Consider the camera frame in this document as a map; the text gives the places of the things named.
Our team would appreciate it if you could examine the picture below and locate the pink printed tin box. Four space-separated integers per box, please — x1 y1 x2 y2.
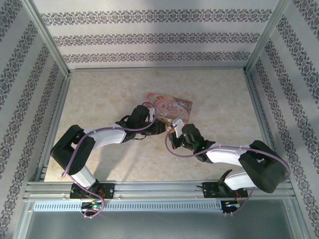
145 93 194 126

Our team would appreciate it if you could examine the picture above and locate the right circuit board orange light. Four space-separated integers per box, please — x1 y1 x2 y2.
221 200 240 214

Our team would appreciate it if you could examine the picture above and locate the left circuit board green light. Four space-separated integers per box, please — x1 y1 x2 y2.
81 201 104 210

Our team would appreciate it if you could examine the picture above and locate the aluminium mounting rail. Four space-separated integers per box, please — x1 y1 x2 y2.
23 181 294 200

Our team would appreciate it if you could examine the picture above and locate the aluminium frame back rail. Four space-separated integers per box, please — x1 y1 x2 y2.
68 66 247 74

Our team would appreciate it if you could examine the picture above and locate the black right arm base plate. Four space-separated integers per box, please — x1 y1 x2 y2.
202 181 249 199

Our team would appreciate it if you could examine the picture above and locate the slotted grey cable duct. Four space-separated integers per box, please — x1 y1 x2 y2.
33 200 223 213

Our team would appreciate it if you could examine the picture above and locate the aluminium frame side rail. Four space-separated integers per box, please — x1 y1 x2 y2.
34 74 72 181
243 73 287 181

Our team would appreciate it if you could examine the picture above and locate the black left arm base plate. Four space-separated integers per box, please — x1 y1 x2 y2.
69 183 116 200

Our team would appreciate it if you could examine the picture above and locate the aluminium frame post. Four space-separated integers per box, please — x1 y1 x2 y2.
244 0 296 75
23 0 72 77

